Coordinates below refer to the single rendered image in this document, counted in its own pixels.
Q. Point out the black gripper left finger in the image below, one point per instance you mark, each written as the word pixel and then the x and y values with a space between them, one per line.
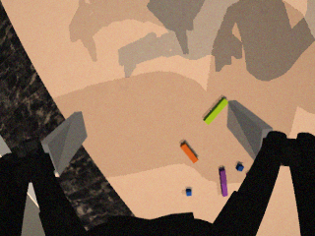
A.
pixel 57 215

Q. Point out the lime green rod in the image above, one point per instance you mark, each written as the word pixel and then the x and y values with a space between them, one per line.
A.
pixel 215 111

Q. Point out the small blue block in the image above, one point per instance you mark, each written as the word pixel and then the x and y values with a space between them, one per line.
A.
pixel 188 192
pixel 239 167

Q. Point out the purple rod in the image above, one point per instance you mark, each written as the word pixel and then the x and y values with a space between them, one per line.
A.
pixel 223 182

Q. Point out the orange rod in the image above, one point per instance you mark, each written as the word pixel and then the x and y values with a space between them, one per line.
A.
pixel 189 152

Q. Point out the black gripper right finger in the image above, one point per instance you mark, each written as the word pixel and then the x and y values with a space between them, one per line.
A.
pixel 244 210

